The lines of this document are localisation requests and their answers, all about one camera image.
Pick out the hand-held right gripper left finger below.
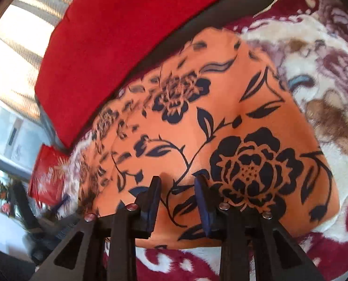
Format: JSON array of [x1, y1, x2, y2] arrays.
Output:
[[31, 176, 163, 281]]

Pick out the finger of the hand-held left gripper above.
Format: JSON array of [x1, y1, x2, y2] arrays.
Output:
[[10, 181, 43, 235]]

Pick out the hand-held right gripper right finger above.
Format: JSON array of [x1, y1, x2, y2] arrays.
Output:
[[194, 176, 323, 281]]

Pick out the orange floral blouse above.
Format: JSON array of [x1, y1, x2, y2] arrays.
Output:
[[80, 28, 340, 249]]

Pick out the orange artificial flowers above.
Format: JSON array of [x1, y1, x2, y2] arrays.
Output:
[[0, 178, 17, 207]]

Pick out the red tin box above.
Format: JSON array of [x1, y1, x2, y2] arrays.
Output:
[[28, 145, 71, 208]]

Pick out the white standing air conditioner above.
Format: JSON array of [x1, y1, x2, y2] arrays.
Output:
[[0, 100, 46, 176]]

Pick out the dotted white curtain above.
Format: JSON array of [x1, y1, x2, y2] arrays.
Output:
[[0, 0, 90, 123]]

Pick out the red cloth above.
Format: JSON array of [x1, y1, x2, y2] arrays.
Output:
[[35, 0, 283, 150]]

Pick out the floral plush blanket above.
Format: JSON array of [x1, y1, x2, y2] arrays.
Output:
[[63, 0, 348, 281]]

